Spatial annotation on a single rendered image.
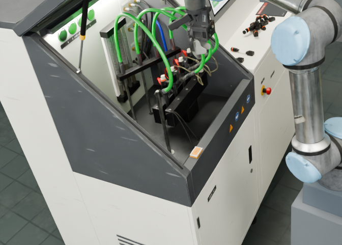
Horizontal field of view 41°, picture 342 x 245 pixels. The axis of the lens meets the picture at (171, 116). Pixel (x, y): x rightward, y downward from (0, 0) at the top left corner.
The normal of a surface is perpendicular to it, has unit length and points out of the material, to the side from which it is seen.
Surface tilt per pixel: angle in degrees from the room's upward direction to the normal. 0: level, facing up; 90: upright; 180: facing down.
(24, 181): 0
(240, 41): 0
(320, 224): 90
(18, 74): 90
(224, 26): 76
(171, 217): 90
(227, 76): 90
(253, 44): 0
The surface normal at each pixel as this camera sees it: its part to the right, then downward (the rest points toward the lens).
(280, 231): -0.15, -0.79
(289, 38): -0.83, 0.33
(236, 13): 0.81, -0.01
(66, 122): -0.47, 0.58
